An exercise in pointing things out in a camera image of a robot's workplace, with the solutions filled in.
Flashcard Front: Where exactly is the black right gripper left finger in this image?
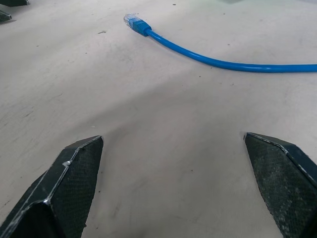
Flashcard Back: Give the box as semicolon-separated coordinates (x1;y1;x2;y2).
0;135;104;238

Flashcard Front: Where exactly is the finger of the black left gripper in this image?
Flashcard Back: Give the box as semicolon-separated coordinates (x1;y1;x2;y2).
0;10;12;25
0;0;30;6

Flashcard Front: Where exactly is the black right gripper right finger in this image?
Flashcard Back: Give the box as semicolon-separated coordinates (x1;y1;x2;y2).
243;132;317;238

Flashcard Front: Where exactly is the blue Ethernet cable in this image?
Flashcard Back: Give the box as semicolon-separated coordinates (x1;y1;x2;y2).
123;13;317;73

